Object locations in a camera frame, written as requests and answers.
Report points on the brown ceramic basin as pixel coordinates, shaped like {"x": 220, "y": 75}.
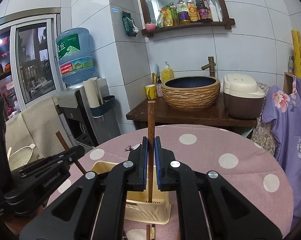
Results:
{"x": 191, "y": 93}

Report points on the grey water dispenser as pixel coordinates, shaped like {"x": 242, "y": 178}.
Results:
{"x": 88, "y": 126}

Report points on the black gold chopstick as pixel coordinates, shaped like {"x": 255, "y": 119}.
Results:
{"x": 152, "y": 232}

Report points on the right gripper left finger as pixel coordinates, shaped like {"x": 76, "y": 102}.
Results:
{"x": 94, "y": 207}

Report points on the white brown rice cooker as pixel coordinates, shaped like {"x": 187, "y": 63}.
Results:
{"x": 243, "y": 98}

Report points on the pink small bowl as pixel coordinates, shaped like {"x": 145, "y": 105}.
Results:
{"x": 150, "y": 27}

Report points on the purple floral cloth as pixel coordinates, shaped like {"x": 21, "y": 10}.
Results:
{"x": 283, "y": 112}

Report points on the yellow oil bottle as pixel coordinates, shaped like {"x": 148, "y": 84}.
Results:
{"x": 167, "y": 16}

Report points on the brown chopstick on table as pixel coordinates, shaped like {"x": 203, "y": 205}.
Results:
{"x": 148, "y": 232}

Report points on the amber vinegar bottle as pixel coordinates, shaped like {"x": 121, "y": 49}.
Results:
{"x": 192, "y": 11}

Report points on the cream plastic utensil holder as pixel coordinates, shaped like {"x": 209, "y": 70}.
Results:
{"x": 138, "y": 208}

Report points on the brown wooden chopstick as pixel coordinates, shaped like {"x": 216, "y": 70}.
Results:
{"x": 151, "y": 135}

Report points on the blue water jug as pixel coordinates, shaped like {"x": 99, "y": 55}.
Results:
{"x": 75, "y": 57}

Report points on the window with white frame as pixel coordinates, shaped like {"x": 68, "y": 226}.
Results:
{"x": 28, "y": 62}

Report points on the cream pot with lid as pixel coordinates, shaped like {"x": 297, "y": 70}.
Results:
{"x": 21, "y": 157}

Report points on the yellow soap dispenser bottle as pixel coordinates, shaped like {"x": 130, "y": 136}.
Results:
{"x": 167, "y": 73}

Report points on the yellow mug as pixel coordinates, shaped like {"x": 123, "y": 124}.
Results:
{"x": 151, "y": 91}

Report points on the dark wooden counter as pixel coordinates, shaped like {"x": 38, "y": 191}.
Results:
{"x": 216, "y": 115}

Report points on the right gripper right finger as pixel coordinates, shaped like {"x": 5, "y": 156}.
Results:
{"x": 209, "y": 207}

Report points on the beige cloth cover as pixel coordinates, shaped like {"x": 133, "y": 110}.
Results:
{"x": 37, "y": 125}

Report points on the green hanging packet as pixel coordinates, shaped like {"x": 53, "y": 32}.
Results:
{"x": 130, "y": 28}

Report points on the yellow tall package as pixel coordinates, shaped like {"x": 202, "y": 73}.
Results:
{"x": 296, "y": 36}

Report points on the dark soy sauce bottle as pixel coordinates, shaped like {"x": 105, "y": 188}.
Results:
{"x": 203, "y": 10}

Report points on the wooden framed shelf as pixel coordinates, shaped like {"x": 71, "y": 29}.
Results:
{"x": 227, "y": 22}

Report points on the brass faucet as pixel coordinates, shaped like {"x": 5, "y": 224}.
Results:
{"x": 210, "y": 66}

